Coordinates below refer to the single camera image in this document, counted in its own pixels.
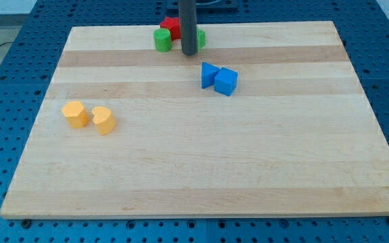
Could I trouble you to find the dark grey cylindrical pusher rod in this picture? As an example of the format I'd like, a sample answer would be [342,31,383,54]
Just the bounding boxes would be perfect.
[178,0,198,56]

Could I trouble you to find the green star block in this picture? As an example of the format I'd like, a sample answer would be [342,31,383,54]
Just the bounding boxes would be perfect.
[197,28,206,51]

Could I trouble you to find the red star block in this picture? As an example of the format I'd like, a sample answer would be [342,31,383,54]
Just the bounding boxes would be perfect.
[160,16,181,41]

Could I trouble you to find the green cylinder block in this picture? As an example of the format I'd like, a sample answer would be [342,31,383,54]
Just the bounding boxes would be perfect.
[153,28,172,52]

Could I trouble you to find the blue triangle block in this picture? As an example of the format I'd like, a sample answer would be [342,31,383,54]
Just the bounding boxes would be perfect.
[201,62,220,88]

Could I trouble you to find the blue cube block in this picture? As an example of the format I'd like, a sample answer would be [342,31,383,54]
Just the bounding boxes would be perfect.
[214,67,238,96]

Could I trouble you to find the light wooden board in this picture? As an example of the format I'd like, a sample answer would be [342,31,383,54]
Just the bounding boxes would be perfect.
[0,21,389,219]

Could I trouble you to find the yellow heart block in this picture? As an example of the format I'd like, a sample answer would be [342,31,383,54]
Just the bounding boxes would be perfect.
[92,106,117,136]

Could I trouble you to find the yellow hexagon block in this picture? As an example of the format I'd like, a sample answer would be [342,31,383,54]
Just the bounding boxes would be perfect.
[61,101,90,129]

